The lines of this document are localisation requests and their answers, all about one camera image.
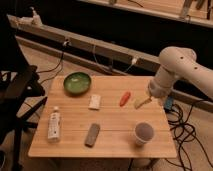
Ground long wooden beam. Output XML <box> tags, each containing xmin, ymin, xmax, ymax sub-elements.
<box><xmin>8</xmin><ymin>15</ymin><xmax>213</xmax><ymax>112</ymax></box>

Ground blue box on floor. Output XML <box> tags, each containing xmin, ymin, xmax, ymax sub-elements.
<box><xmin>164</xmin><ymin>97</ymin><xmax>174</xmax><ymax>110</ymax></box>

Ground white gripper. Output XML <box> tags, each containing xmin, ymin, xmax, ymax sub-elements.
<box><xmin>134</xmin><ymin>76</ymin><xmax>173</xmax><ymax>109</ymax></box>

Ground green bowl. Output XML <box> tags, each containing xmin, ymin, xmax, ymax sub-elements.
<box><xmin>63</xmin><ymin>72</ymin><xmax>91</xmax><ymax>95</ymax></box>

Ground wooden table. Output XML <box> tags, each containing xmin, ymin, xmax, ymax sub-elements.
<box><xmin>28</xmin><ymin>76</ymin><xmax>177</xmax><ymax>158</ymax></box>

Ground white spray bottle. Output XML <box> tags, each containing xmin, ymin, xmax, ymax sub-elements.
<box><xmin>31</xmin><ymin>7</ymin><xmax>43</xmax><ymax>27</ymax></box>

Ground black floor cables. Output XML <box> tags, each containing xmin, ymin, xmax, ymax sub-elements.
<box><xmin>165</xmin><ymin>99</ymin><xmax>213</xmax><ymax>171</ymax></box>

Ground white tube bottle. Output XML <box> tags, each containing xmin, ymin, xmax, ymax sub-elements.
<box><xmin>47</xmin><ymin>106</ymin><xmax>61</xmax><ymax>142</ymax></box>

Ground orange carrot toy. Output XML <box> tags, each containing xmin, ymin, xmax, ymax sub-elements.
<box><xmin>119</xmin><ymin>91</ymin><xmax>131</xmax><ymax>107</ymax></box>

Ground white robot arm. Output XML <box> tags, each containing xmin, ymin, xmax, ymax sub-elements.
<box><xmin>134</xmin><ymin>46</ymin><xmax>213</xmax><ymax>109</ymax></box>

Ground white sponge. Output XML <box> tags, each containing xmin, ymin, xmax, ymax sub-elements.
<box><xmin>89</xmin><ymin>94</ymin><xmax>101</xmax><ymax>110</ymax></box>

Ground black chair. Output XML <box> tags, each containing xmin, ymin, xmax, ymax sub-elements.
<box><xmin>0</xmin><ymin>66</ymin><xmax>47</xmax><ymax>171</ymax></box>

